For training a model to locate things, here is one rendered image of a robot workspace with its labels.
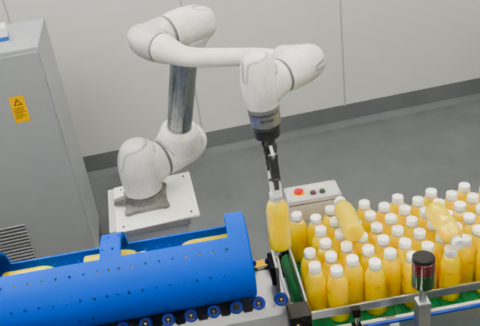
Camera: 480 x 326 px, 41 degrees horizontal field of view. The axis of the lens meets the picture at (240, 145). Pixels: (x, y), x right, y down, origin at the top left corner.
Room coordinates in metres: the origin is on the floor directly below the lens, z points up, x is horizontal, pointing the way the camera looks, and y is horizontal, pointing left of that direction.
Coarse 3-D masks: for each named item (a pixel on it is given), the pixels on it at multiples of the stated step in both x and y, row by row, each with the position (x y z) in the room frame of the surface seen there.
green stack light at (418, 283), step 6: (414, 276) 1.38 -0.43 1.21; (432, 276) 1.36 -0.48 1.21; (414, 282) 1.37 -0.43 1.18; (420, 282) 1.36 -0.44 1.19; (426, 282) 1.36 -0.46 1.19; (432, 282) 1.36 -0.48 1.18; (414, 288) 1.37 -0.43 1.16; (420, 288) 1.36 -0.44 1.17; (426, 288) 1.36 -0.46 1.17; (432, 288) 1.36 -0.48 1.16
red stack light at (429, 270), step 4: (412, 264) 1.39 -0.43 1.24; (432, 264) 1.37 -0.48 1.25; (412, 268) 1.39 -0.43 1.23; (416, 268) 1.37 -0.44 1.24; (420, 268) 1.36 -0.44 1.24; (424, 268) 1.36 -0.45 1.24; (428, 268) 1.36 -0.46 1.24; (432, 268) 1.36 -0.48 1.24; (416, 272) 1.37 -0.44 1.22; (420, 272) 1.36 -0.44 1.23; (424, 272) 1.36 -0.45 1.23; (428, 272) 1.36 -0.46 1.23; (432, 272) 1.36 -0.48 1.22; (420, 276) 1.36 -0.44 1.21; (424, 276) 1.36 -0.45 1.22; (428, 276) 1.36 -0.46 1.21
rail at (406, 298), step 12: (444, 288) 1.55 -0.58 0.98; (456, 288) 1.55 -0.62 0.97; (468, 288) 1.55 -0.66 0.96; (372, 300) 1.54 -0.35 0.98; (384, 300) 1.54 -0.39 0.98; (396, 300) 1.54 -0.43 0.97; (408, 300) 1.54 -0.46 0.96; (312, 312) 1.52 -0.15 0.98; (324, 312) 1.53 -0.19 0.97; (336, 312) 1.53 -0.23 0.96; (348, 312) 1.53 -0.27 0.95
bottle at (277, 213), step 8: (272, 200) 1.62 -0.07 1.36; (280, 200) 1.61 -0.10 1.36; (272, 208) 1.61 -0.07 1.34; (280, 208) 1.60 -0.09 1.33; (288, 208) 1.63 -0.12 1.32; (272, 216) 1.60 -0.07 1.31; (280, 216) 1.60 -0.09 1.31; (288, 216) 1.61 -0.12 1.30; (272, 224) 1.60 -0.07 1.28; (280, 224) 1.60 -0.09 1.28; (288, 224) 1.61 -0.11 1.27; (272, 232) 1.60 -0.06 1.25; (280, 232) 1.59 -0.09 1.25; (288, 232) 1.61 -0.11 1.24; (272, 240) 1.60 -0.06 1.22; (280, 240) 1.59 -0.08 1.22; (288, 240) 1.60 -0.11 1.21; (272, 248) 1.61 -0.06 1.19; (280, 248) 1.59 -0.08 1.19; (288, 248) 1.60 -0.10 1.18
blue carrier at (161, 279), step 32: (0, 256) 1.77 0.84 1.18; (64, 256) 1.82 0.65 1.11; (128, 256) 1.63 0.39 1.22; (160, 256) 1.62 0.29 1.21; (192, 256) 1.61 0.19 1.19; (224, 256) 1.61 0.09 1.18; (0, 288) 1.58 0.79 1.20; (32, 288) 1.57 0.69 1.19; (64, 288) 1.57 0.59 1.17; (96, 288) 1.57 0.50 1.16; (128, 288) 1.57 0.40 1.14; (160, 288) 1.57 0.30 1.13; (192, 288) 1.57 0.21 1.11; (224, 288) 1.57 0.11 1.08; (256, 288) 1.59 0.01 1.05; (0, 320) 1.53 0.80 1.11; (32, 320) 1.54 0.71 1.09; (64, 320) 1.54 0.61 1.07; (96, 320) 1.56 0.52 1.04
